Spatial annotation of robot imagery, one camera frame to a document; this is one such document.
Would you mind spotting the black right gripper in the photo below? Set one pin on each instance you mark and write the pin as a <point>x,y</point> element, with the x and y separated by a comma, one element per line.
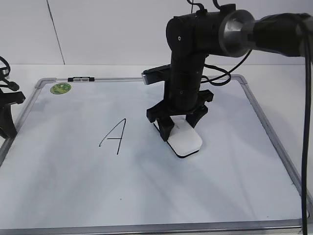
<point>179,102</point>

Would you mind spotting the whiteboard with aluminium frame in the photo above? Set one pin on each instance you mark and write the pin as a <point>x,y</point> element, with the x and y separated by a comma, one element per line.
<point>89,162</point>

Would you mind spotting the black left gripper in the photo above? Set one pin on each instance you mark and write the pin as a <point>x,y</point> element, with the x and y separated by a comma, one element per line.
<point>7,127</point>

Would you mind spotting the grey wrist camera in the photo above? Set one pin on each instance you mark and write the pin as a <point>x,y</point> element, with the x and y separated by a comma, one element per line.
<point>157,74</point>

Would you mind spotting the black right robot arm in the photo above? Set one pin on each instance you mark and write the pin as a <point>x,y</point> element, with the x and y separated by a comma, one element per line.
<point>229,32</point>

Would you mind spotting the white whiteboard eraser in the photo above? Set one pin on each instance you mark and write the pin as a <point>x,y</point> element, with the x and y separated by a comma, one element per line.
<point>184,141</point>

